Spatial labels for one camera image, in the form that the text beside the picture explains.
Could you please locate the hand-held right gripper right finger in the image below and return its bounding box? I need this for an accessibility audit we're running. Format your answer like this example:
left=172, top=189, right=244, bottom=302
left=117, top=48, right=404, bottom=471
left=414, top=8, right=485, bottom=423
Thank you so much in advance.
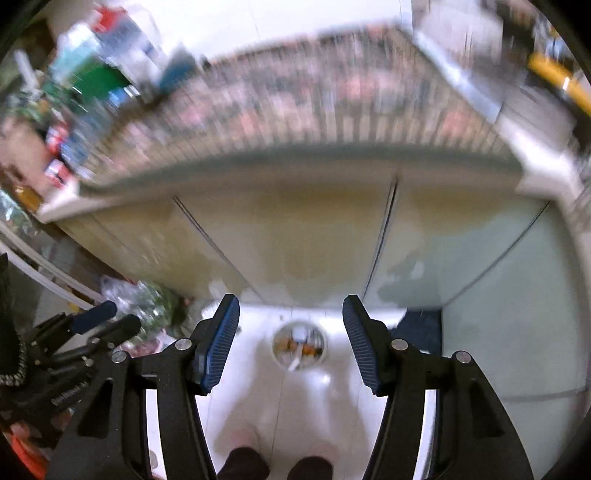
left=342, top=294, right=536, bottom=480

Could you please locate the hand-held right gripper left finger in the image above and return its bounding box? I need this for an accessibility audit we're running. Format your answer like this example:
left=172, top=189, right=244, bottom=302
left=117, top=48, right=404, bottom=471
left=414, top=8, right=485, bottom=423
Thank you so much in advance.
left=46, top=294, right=242, bottom=480

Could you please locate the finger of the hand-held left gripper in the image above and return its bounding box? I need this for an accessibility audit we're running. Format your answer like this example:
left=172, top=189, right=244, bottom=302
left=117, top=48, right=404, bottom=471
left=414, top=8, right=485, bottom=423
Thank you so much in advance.
left=28, top=300, right=117, bottom=352
left=51, top=315, right=142, bottom=371

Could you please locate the clear plastic bag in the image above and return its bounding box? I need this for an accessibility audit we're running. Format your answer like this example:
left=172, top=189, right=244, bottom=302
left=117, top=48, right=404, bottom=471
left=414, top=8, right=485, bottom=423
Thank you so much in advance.
left=99, top=274, right=191, bottom=334

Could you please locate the dark blue cloth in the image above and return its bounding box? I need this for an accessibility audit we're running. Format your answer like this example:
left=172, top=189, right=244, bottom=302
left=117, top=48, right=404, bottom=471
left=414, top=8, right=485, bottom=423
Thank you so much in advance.
left=392, top=310, right=443, bottom=357

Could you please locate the white pipe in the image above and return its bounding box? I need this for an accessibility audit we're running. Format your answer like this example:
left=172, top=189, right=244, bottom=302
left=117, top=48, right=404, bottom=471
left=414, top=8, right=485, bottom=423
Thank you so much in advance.
left=0, top=222, right=95, bottom=311

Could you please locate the beige cabinet door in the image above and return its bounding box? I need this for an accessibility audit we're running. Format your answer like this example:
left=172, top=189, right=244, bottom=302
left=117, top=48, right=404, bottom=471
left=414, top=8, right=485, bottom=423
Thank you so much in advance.
left=174, top=170, right=398, bottom=309
left=55, top=196, right=259, bottom=303
left=364, top=170, right=555, bottom=311

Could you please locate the person's left leg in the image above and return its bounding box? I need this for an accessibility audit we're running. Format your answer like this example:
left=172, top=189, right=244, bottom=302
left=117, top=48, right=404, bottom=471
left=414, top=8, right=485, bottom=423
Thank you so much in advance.
left=216, top=445, right=271, bottom=480

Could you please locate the person's leg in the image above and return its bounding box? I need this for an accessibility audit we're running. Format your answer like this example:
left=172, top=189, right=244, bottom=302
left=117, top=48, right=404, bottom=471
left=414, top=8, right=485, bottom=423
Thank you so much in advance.
left=216, top=445, right=271, bottom=480
left=286, top=456, right=334, bottom=480

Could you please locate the person's right leg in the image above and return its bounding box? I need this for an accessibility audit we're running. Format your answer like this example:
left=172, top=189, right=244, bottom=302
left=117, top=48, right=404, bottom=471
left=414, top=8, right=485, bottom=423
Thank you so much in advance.
left=286, top=456, right=334, bottom=480

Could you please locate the green box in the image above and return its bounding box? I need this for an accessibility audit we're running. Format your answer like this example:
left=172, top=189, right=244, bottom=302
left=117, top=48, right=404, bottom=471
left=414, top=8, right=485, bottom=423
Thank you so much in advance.
left=69, top=62, right=133, bottom=101

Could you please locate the floral tablecloth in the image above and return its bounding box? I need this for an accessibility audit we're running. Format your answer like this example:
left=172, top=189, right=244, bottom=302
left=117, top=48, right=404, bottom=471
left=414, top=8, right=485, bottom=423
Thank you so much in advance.
left=78, top=25, right=525, bottom=197

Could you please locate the black braided strap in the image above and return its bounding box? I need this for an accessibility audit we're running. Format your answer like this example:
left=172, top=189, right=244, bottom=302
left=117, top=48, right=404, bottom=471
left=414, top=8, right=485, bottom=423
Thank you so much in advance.
left=0, top=256, right=27, bottom=389

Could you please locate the yellow tool handle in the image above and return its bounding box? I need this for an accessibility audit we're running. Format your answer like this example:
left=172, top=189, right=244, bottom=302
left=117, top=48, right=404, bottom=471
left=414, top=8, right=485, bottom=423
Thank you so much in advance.
left=527, top=51, right=591, bottom=117

